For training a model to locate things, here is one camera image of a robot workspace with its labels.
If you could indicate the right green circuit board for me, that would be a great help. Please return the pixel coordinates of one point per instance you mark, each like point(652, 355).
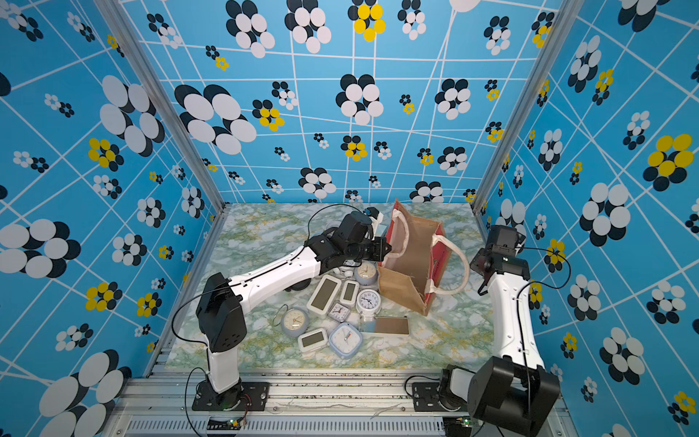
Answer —
point(457, 426)

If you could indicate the white bell alarm clock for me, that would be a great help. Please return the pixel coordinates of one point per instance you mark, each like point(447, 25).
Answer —
point(345, 271)

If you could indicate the grey round clock wire handle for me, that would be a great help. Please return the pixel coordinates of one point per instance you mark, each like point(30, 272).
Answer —
point(292, 320)

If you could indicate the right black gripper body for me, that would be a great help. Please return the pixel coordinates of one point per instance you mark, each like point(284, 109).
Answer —
point(480, 257)

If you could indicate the black round alarm clock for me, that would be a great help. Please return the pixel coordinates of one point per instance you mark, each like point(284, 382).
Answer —
point(299, 286)

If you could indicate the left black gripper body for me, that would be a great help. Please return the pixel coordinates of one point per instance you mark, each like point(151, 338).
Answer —
point(369, 248)

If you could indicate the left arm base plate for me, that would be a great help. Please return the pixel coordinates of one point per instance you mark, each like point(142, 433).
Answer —
point(243, 396)

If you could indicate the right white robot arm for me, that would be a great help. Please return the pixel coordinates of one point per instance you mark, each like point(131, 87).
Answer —
point(512, 390)

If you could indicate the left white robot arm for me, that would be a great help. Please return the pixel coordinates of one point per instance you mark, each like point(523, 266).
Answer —
point(225, 302)

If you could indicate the small clear square clock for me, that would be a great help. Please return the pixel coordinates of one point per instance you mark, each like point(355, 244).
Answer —
point(339, 312)

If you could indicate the small white digital clock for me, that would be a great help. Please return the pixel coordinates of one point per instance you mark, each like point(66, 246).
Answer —
point(349, 292)

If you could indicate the blue mirror clock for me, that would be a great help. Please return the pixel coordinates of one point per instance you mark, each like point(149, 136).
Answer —
point(395, 326)

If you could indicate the light blue square alarm clock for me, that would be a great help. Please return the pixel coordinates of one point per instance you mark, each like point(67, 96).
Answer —
point(345, 340)

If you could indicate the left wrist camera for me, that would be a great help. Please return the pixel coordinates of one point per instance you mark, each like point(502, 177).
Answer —
point(376, 218)

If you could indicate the lowest white digital clock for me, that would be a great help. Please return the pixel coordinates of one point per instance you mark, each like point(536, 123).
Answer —
point(313, 340)

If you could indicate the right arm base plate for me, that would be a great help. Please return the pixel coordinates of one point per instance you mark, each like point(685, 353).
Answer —
point(426, 397)

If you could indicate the large white digital clock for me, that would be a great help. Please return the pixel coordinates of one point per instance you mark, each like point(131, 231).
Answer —
point(324, 295)

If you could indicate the grey round beige-face clock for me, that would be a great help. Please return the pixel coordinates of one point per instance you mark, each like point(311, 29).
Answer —
point(366, 274)

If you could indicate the white twin-bell alarm clock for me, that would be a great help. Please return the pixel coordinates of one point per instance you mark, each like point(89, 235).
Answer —
point(368, 303)

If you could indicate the green circuit board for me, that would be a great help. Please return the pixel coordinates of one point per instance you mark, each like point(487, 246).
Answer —
point(225, 424)
point(457, 426)

